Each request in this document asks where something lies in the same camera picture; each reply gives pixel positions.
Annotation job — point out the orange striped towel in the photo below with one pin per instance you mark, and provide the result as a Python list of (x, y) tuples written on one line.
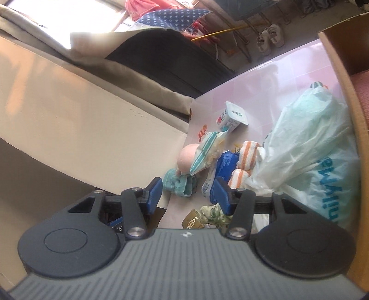
[(249, 153)]

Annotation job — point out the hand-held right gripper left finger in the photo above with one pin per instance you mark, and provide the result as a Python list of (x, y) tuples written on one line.
[(154, 194)]

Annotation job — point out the pink towel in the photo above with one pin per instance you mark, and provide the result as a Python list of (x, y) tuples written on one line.
[(361, 89)]

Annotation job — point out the blue star-print cloth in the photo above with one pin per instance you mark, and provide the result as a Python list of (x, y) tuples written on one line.
[(173, 18)]

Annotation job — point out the teal towel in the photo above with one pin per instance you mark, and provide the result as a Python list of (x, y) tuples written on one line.
[(178, 184)]

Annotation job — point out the pink printed tablecloth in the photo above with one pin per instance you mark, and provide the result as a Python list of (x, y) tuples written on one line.
[(259, 86)]

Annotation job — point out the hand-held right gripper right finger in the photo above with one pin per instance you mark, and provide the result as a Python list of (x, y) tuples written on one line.
[(222, 196)]

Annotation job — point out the white and green plastic bag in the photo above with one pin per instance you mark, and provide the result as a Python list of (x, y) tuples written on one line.
[(302, 138)]

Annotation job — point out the gold tissue pack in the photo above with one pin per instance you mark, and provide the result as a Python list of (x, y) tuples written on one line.
[(191, 220)]

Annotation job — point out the pink hanging cloth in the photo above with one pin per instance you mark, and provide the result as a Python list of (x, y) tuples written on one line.
[(138, 8)]

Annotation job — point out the white shoe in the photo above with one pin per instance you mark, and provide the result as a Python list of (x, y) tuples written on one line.
[(263, 41), (276, 34)]

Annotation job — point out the pink plush toy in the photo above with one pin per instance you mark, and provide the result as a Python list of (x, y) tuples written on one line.
[(186, 158)]

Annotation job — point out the yellow stick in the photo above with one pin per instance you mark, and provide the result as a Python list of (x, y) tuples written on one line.
[(219, 32)]

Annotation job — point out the teal striped white packet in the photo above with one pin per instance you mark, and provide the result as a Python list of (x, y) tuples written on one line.
[(206, 150)]

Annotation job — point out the dark chair cushion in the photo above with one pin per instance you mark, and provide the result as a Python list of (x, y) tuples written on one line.
[(173, 57)]

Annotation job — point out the green floral scrunchie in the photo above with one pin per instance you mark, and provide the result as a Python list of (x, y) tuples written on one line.
[(213, 215)]

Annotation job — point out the blue wet wipes pack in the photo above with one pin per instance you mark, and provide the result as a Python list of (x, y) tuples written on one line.
[(226, 167)]

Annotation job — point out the red floral cloth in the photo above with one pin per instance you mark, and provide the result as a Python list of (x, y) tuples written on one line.
[(196, 28)]

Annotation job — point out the cardboard box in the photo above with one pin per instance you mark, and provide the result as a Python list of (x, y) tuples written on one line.
[(337, 57)]

